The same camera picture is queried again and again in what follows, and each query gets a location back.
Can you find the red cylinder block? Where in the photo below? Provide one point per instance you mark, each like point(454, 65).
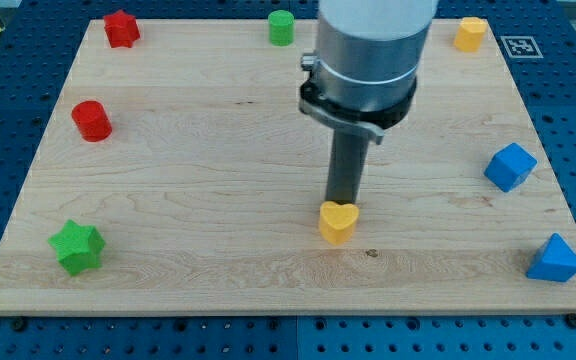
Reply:
point(91, 121)

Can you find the white fiducial marker tag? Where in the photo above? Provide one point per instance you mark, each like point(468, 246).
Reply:
point(521, 47)

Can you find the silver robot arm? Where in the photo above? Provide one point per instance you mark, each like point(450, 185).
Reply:
point(362, 72)

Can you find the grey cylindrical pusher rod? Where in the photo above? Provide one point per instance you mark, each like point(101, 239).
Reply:
point(346, 165)

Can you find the yellow heart block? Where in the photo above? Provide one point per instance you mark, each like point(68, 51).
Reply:
point(337, 222)

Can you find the red star block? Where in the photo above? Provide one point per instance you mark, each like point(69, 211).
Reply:
point(121, 29)

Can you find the wooden board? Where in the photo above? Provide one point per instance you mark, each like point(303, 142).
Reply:
point(207, 192)

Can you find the green star block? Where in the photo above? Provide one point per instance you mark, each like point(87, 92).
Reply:
point(77, 247)

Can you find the yellow hexagon block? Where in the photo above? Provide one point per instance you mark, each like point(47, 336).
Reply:
point(470, 34)

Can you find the green cylinder block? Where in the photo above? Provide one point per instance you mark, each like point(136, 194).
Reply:
point(281, 27)

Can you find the blue triangle block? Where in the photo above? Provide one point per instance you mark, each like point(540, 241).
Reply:
point(554, 261)

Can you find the blue cube block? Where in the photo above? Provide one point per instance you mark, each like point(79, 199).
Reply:
point(510, 166)

